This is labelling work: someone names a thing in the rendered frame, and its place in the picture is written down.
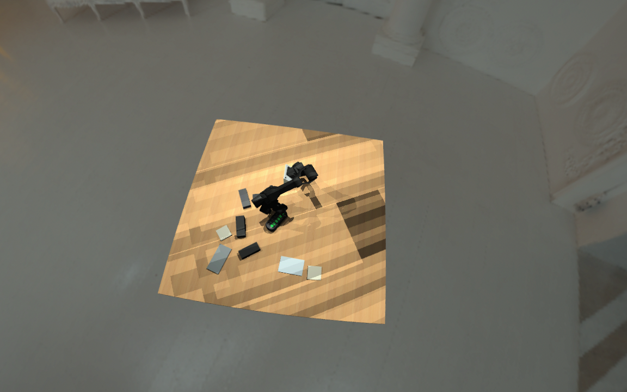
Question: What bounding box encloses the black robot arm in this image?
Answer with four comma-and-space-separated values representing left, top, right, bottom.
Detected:
251, 162, 318, 215

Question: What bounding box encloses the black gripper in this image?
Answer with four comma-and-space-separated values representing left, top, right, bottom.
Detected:
271, 200, 288, 215

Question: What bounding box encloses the cream square block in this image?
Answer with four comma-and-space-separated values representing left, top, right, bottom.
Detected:
216, 225, 232, 241

